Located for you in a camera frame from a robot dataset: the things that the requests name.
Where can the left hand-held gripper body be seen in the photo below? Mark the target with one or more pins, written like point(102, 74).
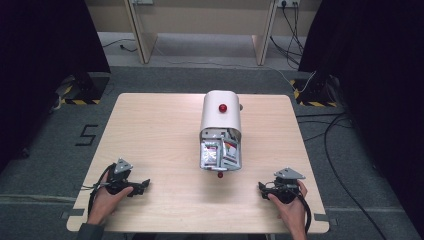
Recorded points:
point(117, 182)

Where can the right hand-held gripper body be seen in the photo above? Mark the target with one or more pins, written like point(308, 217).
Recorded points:
point(285, 186)

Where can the white mailbox with red knobs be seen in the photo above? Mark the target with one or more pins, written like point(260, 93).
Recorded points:
point(220, 116)

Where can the person's left hand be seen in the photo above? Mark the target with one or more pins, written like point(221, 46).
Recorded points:
point(106, 203)

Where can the person's right hand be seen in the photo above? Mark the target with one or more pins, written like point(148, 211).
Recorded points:
point(293, 210)

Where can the silver packet with red print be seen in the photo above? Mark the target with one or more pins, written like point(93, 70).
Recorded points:
point(231, 151)

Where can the silver foil packet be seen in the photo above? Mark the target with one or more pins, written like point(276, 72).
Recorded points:
point(210, 155)

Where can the black stand base hazard tape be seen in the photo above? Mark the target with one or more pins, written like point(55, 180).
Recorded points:
point(87, 88)
point(313, 96)

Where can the black curtain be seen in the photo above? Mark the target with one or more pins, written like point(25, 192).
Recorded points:
point(43, 66)
point(376, 83)

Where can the light wooden desk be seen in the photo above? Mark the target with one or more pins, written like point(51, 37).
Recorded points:
point(143, 36)

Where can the white wall socket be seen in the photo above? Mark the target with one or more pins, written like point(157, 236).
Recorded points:
point(288, 2)

